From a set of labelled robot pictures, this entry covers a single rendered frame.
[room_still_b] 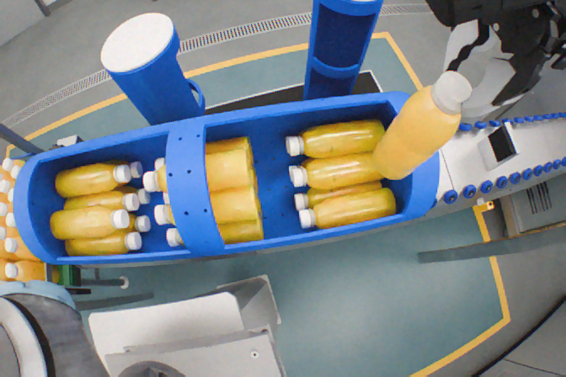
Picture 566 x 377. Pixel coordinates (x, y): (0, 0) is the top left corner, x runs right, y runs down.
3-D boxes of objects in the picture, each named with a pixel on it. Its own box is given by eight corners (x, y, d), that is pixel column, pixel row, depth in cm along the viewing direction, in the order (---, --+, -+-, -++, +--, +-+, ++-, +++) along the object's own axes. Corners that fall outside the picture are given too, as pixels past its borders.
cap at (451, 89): (464, 117, 24) (473, 108, 22) (432, 103, 25) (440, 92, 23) (464, 89, 25) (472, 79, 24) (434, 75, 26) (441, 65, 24)
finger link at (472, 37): (475, 79, 26) (526, 39, 17) (437, 80, 26) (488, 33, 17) (466, 55, 27) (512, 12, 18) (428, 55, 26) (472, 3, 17)
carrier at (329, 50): (296, 86, 177) (310, 123, 167) (305, -34, 95) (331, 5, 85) (338, 78, 179) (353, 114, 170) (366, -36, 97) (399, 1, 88)
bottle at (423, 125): (407, 187, 41) (477, 135, 23) (366, 172, 42) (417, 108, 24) (415, 148, 43) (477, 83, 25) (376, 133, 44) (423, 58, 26)
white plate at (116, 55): (135, 80, 73) (136, 82, 74) (189, 20, 82) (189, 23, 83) (88, 60, 77) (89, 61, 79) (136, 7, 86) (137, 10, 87)
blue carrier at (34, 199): (400, 230, 66) (461, 192, 40) (82, 271, 61) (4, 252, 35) (371, 133, 78) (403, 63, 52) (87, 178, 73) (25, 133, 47)
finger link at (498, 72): (504, 133, 23) (552, 71, 15) (467, 140, 23) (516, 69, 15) (490, 110, 25) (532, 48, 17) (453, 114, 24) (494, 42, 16)
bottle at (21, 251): (45, 245, 68) (5, 236, 51) (57, 240, 69) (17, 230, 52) (48, 265, 66) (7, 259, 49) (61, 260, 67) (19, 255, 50)
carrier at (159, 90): (205, 175, 156) (231, 135, 165) (136, 84, 74) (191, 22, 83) (168, 154, 161) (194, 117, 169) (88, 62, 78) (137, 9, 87)
